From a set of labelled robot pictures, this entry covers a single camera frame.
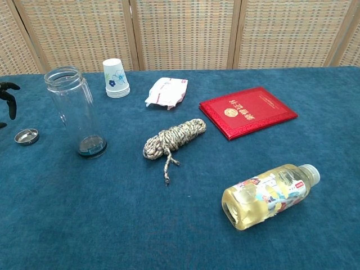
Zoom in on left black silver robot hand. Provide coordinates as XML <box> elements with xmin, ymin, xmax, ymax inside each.
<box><xmin>0</xmin><ymin>82</ymin><xmax>21</xmax><ymax>129</ymax></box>

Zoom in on white snack packet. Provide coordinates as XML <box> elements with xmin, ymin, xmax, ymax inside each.
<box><xmin>144</xmin><ymin>77</ymin><xmax>188</xmax><ymax>111</ymax></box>

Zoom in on red certificate booklet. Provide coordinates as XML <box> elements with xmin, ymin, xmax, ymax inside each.
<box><xmin>199</xmin><ymin>86</ymin><xmax>299</xmax><ymax>141</ymax></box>

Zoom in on clear glass jar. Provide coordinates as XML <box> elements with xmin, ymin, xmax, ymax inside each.
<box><xmin>44</xmin><ymin>66</ymin><xmax>108</xmax><ymax>159</ymax></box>

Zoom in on stacked floral paper cups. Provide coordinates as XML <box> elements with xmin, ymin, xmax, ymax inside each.
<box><xmin>102</xmin><ymin>58</ymin><xmax>131</xmax><ymax>98</ymax></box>

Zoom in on blue table cloth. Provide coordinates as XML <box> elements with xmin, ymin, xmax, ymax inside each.
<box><xmin>0</xmin><ymin>66</ymin><xmax>360</xmax><ymax>270</ymax></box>

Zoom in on yellow drink plastic bottle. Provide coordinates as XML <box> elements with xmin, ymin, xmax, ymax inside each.
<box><xmin>221</xmin><ymin>163</ymin><xmax>321</xmax><ymax>231</ymax></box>

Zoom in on shiny round metal bowl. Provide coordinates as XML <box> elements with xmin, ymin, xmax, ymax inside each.
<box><xmin>14</xmin><ymin>128</ymin><xmax>40</xmax><ymax>146</ymax></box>

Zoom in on woven rattan screen panel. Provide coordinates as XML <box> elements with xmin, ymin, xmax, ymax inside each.
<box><xmin>12</xmin><ymin>0</ymin><xmax>140</xmax><ymax>74</ymax></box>
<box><xmin>232</xmin><ymin>0</ymin><xmax>359</xmax><ymax>70</ymax></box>
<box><xmin>129</xmin><ymin>0</ymin><xmax>241</xmax><ymax>71</ymax></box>
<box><xmin>325</xmin><ymin>0</ymin><xmax>360</xmax><ymax>68</ymax></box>
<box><xmin>0</xmin><ymin>0</ymin><xmax>43</xmax><ymax>76</ymax></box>

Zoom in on coiled braided rope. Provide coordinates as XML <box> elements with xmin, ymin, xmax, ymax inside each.
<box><xmin>142</xmin><ymin>118</ymin><xmax>208</xmax><ymax>185</ymax></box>

